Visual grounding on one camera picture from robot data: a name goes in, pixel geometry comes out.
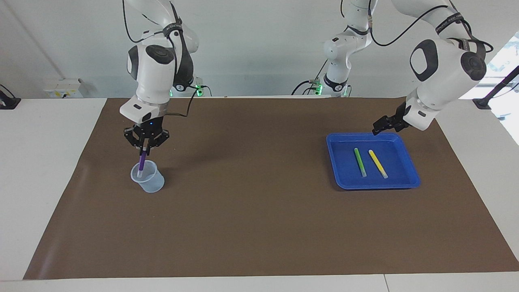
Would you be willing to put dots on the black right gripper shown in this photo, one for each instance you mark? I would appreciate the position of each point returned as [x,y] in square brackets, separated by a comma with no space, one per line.
[150,126]

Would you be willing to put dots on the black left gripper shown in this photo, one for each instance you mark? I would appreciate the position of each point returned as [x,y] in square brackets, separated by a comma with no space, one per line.
[402,119]

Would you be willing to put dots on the purple pen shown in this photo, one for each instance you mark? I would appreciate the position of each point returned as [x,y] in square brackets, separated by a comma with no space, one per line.
[141,164]

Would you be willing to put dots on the yellow pen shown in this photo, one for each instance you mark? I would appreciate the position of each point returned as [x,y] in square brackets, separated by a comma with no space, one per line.
[378,164]

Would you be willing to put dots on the green pen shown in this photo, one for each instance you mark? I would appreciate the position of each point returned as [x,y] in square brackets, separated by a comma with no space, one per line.
[360,162]

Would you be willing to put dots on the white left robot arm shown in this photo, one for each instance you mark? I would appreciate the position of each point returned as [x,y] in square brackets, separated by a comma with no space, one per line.
[442,77]

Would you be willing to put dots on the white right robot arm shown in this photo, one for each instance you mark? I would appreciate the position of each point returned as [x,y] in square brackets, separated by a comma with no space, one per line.
[154,81]

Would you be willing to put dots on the blue plastic tray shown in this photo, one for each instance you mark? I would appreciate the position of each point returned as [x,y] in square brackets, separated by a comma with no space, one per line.
[397,178]

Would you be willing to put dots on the clear plastic cup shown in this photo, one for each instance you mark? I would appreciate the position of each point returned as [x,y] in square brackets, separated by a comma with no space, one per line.
[152,184]

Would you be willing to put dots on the black clamp with slanted rod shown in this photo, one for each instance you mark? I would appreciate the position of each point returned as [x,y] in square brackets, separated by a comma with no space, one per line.
[482,102]

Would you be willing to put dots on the brown table mat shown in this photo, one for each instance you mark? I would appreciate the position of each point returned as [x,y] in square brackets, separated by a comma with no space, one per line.
[251,211]

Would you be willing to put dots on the small black table clamp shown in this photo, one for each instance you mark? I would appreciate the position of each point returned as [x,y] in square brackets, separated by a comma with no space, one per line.
[9,101]

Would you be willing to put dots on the white wall socket box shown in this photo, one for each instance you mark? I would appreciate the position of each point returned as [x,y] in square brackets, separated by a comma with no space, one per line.
[63,88]

